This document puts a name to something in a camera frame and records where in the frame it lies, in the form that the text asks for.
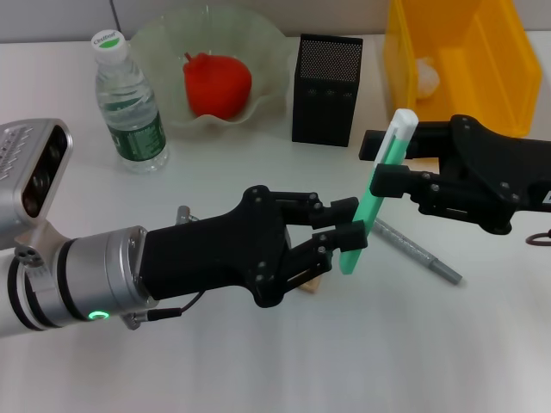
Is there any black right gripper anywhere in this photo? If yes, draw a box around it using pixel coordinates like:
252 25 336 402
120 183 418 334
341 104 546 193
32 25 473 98
357 114 551 236

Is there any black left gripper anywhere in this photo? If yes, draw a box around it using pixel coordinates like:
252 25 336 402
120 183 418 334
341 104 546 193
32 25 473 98
137 185 294 309

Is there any grey marker pen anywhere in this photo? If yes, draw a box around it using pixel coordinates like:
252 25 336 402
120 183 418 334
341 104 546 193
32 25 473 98
372 217 464 285

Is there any white paper ball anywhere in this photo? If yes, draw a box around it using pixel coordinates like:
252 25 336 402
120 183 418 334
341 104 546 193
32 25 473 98
415 58 441 100

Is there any clear green-label water bottle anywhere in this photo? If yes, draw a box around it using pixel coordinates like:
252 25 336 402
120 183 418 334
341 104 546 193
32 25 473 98
92 28 170 175

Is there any red apple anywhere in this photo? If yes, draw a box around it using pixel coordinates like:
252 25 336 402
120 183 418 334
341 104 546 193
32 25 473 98
183 52 253 120

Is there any black mesh pen holder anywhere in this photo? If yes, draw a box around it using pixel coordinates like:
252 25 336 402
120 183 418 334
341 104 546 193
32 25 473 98
291 33 364 148

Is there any translucent wavy fruit plate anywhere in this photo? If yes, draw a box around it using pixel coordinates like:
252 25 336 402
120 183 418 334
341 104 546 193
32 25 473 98
128 3 290 141

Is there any small silver gripper plug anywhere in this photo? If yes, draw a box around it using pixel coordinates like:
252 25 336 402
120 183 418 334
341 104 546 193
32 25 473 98
177 205 202 225

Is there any yellow plastic bin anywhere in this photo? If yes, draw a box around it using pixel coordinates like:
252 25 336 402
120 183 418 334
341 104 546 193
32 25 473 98
382 0 543 139

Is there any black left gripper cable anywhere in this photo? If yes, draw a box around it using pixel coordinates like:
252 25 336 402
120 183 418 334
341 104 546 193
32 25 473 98
124 290 208 331

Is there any grey right gripper cable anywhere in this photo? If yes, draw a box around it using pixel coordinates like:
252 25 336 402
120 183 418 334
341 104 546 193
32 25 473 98
526 231 551 250

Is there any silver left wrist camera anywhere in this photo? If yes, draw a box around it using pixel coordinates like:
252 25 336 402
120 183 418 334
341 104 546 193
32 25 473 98
0 118 73 250

